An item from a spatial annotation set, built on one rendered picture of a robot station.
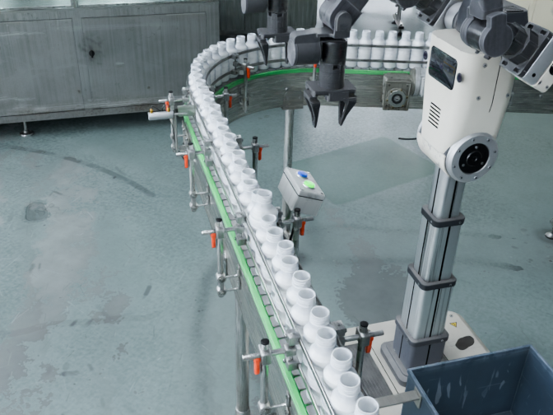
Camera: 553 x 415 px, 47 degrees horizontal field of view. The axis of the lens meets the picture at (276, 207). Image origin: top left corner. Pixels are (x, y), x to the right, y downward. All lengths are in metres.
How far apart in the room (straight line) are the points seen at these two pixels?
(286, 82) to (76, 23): 1.95
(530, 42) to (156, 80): 3.41
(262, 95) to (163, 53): 1.78
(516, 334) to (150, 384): 1.64
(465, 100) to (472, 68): 0.09
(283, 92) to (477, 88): 1.38
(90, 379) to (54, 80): 2.44
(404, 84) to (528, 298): 1.23
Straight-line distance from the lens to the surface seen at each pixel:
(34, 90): 4.69
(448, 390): 1.57
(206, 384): 2.70
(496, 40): 1.56
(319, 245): 3.47
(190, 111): 2.33
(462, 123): 1.82
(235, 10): 6.63
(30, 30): 4.56
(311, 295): 1.29
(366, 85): 3.03
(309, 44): 1.39
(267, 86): 2.95
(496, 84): 1.81
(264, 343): 1.25
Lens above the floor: 1.97
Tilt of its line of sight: 31 degrees down
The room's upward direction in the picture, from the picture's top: 2 degrees clockwise
